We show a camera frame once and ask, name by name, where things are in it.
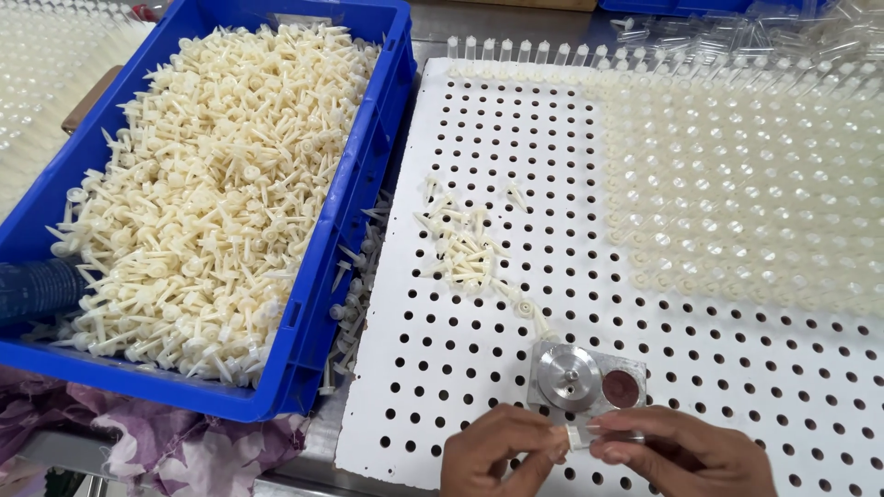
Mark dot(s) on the small pile of cream pins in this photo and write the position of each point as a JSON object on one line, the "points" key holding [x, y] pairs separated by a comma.
{"points": [[464, 254]]}

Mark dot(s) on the rows of clear capped pins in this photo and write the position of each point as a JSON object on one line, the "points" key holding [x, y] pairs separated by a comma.
{"points": [[746, 186]]}

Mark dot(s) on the square metal jig plate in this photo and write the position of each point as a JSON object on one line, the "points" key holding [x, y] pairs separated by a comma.
{"points": [[625, 364]]}

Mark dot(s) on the round metal disc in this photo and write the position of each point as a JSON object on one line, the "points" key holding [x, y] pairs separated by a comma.
{"points": [[568, 376]]}

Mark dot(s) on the blue plastic crate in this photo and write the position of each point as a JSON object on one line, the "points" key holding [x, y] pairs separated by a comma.
{"points": [[677, 5], [331, 228]]}

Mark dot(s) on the single clear plastic cap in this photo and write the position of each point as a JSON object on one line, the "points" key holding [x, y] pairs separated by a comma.
{"points": [[621, 436]]}

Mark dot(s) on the person's left hand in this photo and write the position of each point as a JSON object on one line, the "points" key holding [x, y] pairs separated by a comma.
{"points": [[487, 452]]}

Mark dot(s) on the purple floral cloth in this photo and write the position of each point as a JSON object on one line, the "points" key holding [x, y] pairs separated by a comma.
{"points": [[172, 442]]}

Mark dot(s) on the spilled grey plastic pins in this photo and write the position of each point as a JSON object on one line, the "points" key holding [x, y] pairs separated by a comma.
{"points": [[352, 304]]}

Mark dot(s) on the tray of clear caps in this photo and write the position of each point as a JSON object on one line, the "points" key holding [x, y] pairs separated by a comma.
{"points": [[48, 90]]}

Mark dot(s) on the white perforated board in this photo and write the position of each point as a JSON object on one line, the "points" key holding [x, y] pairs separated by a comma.
{"points": [[483, 124]]}

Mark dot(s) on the heap of cream plastic pins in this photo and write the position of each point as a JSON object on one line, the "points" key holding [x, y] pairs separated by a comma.
{"points": [[221, 193]]}

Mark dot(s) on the dark red round pad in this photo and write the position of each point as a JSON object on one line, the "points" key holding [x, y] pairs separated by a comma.
{"points": [[620, 388]]}

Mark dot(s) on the person's right hand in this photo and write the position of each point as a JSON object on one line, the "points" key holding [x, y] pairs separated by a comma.
{"points": [[690, 455]]}

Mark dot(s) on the single cream plastic pin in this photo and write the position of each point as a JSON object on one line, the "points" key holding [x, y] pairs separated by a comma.
{"points": [[574, 437]]}

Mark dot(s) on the loose heap of clear caps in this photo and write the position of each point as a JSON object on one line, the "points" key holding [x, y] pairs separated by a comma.
{"points": [[753, 38]]}

